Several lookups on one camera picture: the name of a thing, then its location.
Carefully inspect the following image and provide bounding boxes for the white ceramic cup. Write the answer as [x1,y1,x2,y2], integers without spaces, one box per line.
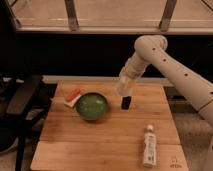
[116,77,134,97]

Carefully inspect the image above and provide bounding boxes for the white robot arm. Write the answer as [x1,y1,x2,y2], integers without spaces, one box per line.
[117,35,213,128]

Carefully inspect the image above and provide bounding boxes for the black eraser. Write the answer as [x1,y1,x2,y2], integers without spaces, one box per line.
[121,96,131,110]

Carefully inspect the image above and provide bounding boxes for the green bowl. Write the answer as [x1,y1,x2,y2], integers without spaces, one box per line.
[75,92,109,121]

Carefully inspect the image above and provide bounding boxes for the white sponge block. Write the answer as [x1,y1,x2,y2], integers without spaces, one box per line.
[64,94,81,108]

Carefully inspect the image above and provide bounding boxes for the wooden board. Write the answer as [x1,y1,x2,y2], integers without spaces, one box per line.
[31,81,189,171]

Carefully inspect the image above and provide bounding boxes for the white squeeze bottle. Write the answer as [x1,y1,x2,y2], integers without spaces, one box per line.
[143,125,157,168]

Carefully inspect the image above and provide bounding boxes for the black chair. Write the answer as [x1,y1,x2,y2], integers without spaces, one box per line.
[0,75,51,171]

